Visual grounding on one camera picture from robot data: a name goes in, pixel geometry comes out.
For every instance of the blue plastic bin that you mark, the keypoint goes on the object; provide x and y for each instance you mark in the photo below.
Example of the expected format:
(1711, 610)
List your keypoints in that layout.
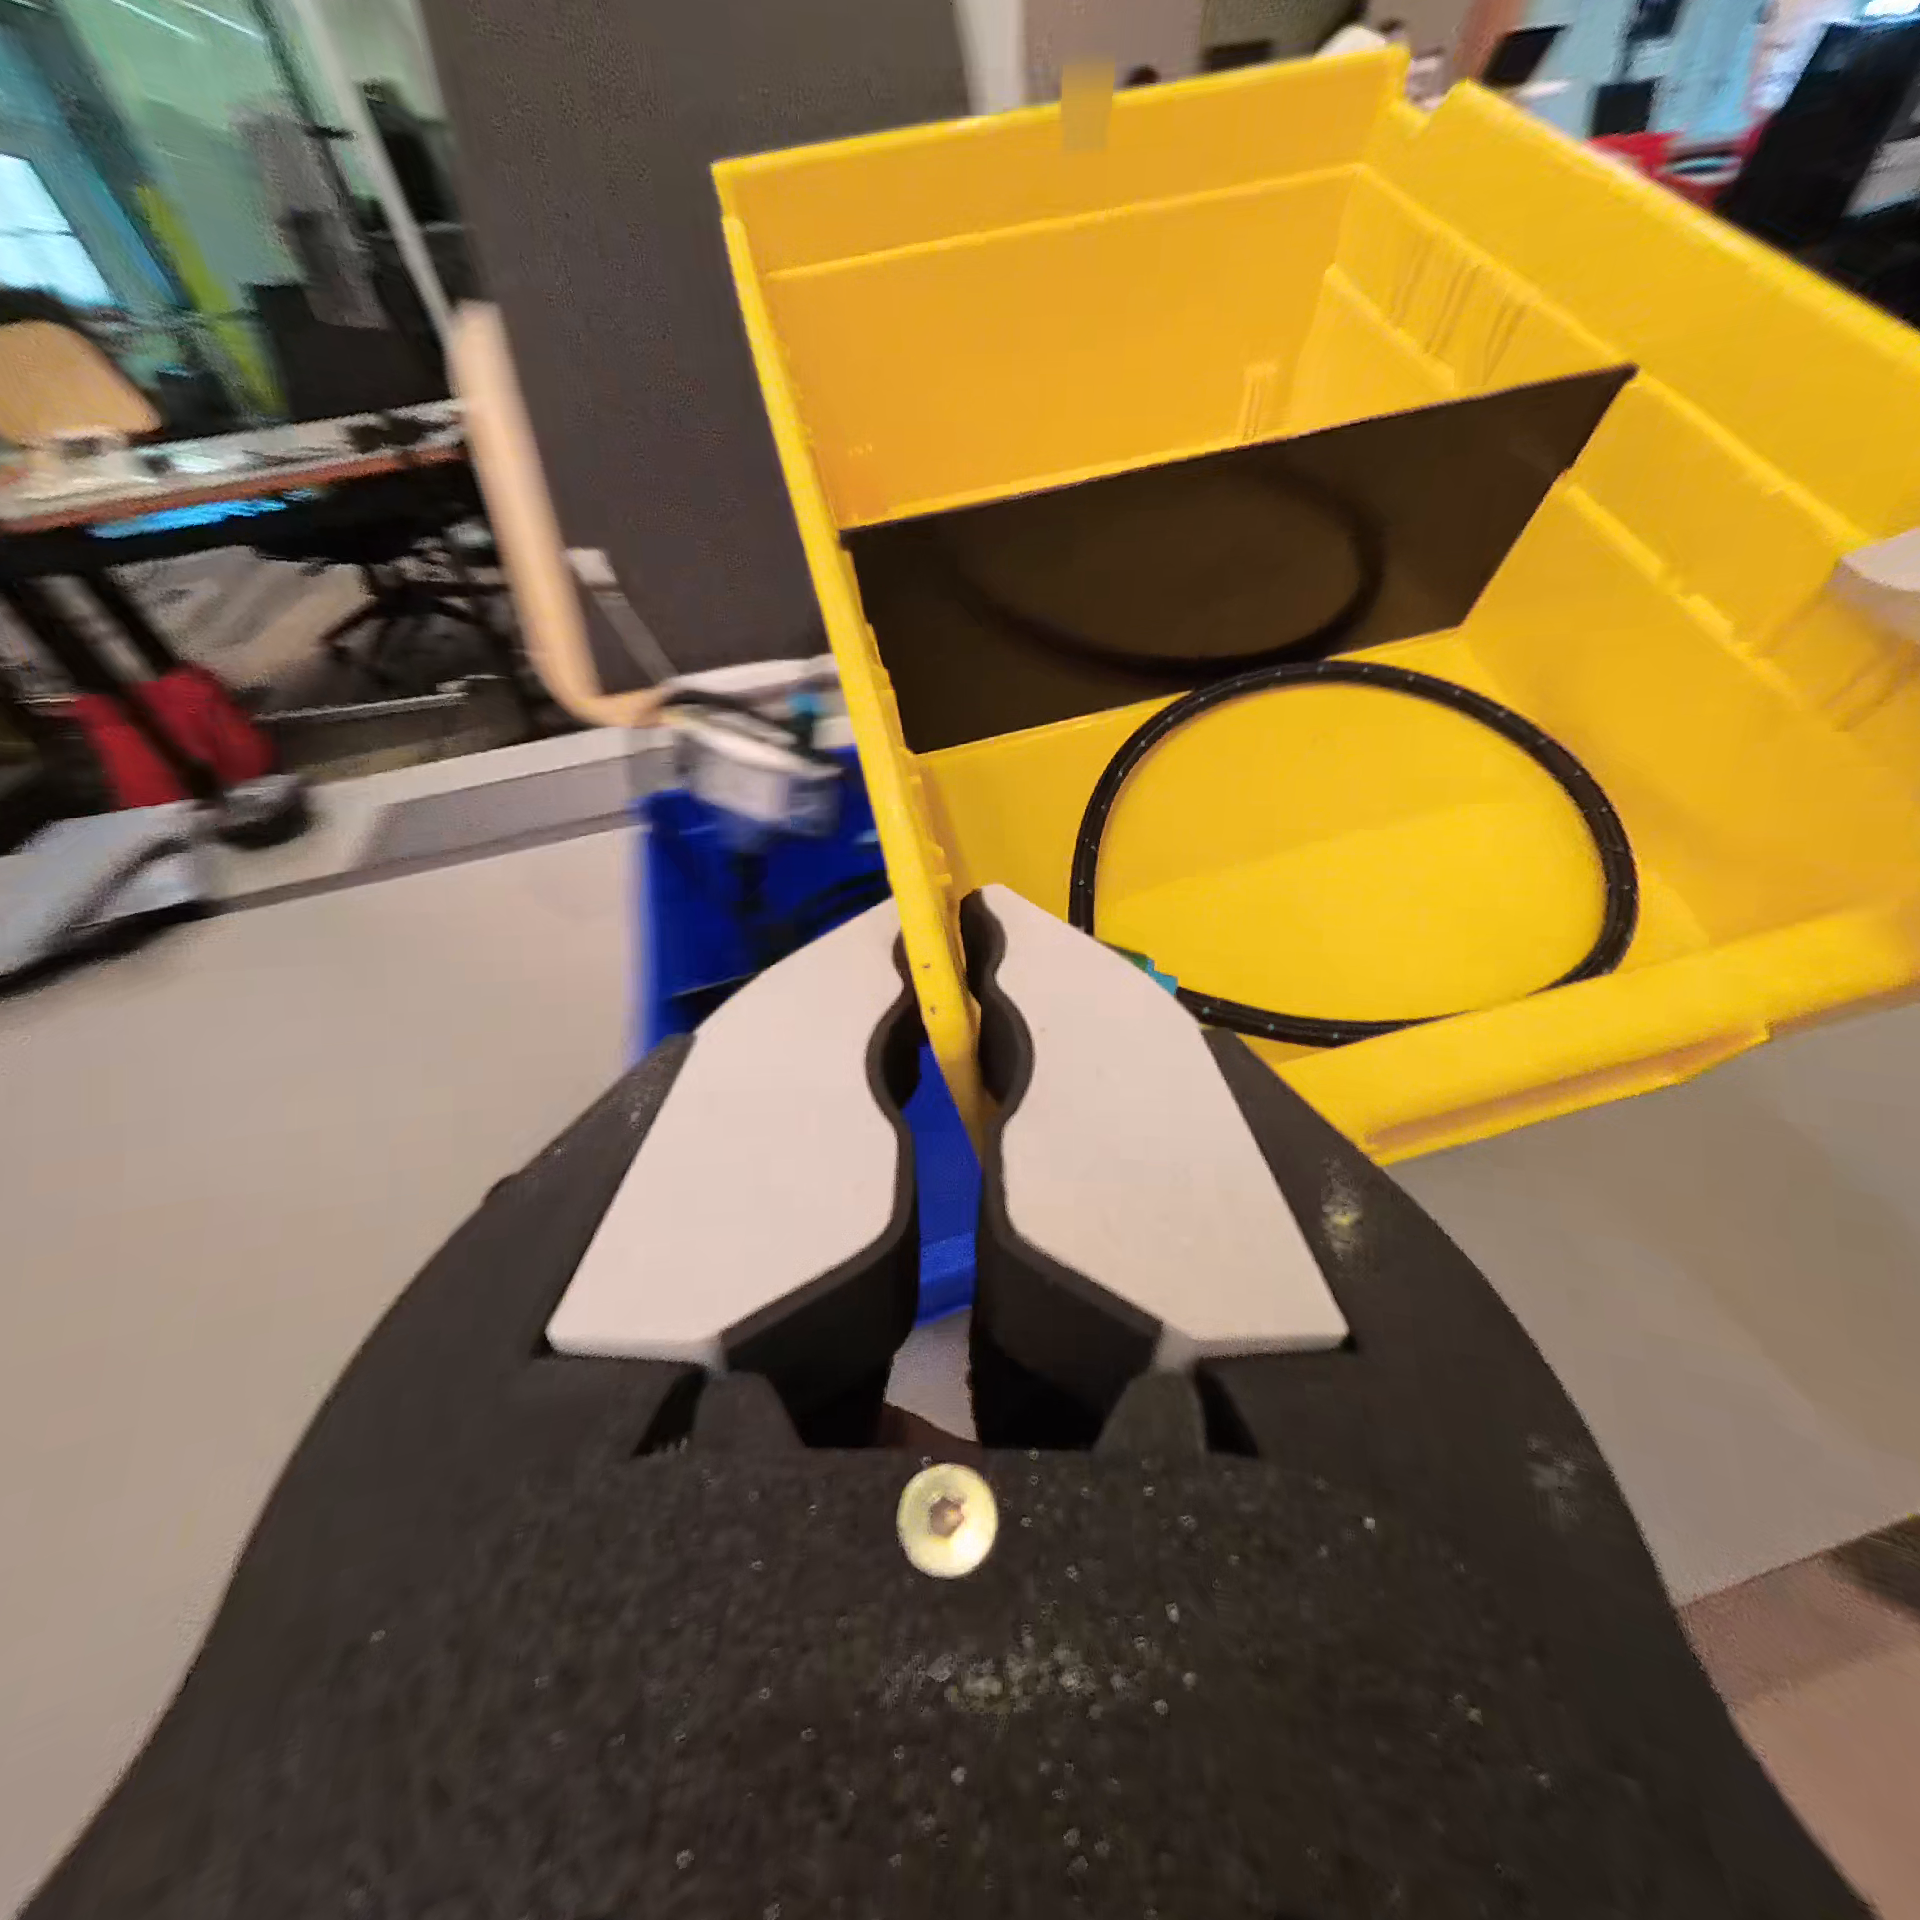
(720, 931)

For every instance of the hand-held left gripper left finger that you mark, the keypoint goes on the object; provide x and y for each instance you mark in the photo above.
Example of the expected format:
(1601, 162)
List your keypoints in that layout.
(720, 1200)

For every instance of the red bag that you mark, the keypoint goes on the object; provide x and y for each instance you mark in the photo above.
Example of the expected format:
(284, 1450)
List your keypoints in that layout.
(164, 733)

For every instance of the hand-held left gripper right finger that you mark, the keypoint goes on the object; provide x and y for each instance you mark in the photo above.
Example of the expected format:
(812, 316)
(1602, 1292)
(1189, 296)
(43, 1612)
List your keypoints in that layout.
(1141, 1171)

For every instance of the pale tape strip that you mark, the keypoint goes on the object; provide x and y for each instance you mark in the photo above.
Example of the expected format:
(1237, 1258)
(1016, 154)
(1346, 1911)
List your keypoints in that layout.
(1090, 106)

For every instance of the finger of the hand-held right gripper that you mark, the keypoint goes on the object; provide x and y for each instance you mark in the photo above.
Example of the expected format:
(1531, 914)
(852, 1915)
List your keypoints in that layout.
(1891, 592)

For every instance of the cluttered work table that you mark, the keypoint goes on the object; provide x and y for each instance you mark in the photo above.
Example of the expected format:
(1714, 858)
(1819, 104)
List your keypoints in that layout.
(225, 464)

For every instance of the black bin divider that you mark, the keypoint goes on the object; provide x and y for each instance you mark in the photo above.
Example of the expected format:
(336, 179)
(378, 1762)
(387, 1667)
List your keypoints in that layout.
(1200, 556)

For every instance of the yellow plastic bin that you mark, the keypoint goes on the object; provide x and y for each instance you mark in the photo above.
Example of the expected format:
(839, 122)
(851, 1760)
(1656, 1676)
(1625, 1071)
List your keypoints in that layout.
(1349, 869)

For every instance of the white electronic module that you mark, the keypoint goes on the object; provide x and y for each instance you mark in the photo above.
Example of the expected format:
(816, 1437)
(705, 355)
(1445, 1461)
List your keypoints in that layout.
(749, 779)

